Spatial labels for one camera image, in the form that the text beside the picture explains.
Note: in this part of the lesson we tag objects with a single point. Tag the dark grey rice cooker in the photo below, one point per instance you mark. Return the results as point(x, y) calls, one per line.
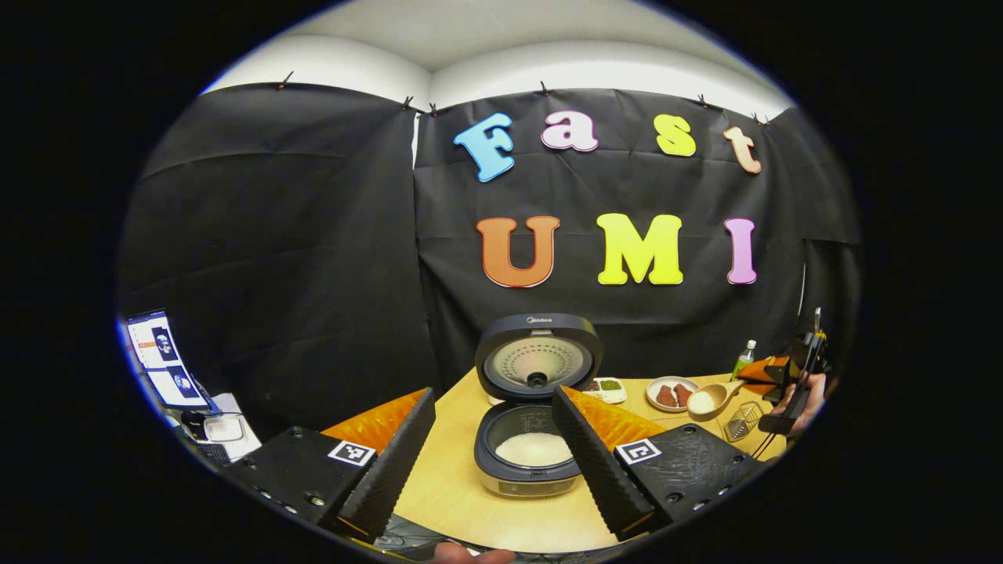
point(537, 407)

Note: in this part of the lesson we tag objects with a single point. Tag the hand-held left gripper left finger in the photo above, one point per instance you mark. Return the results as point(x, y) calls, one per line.
point(392, 470)

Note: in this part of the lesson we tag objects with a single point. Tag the white desk device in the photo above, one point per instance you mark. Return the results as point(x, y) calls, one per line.
point(223, 429)

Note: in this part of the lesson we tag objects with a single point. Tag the computer screen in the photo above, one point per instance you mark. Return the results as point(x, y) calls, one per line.
point(166, 359)

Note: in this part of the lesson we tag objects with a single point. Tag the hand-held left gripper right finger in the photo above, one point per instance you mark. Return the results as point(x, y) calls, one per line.
point(599, 470)

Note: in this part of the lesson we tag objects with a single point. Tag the black backdrop cloth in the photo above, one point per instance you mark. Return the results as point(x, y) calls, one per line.
point(501, 219)

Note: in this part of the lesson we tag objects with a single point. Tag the white sectioned bean dish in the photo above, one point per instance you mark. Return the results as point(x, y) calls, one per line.
point(609, 388)

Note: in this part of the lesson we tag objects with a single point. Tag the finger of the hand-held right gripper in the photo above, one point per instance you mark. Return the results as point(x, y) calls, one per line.
point(764, 370)

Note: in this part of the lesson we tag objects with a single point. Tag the green drink bottle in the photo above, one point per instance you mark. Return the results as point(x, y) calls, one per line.
point(743, 362)

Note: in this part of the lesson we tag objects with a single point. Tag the brown meat piece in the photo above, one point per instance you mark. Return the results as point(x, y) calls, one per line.
point(666, 396)
point(684, 393)

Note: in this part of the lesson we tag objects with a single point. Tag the round grey plate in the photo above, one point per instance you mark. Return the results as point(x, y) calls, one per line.
point(670, 407)

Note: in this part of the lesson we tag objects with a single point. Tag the wooden spoon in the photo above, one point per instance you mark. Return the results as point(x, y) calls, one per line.
point(709, 399)

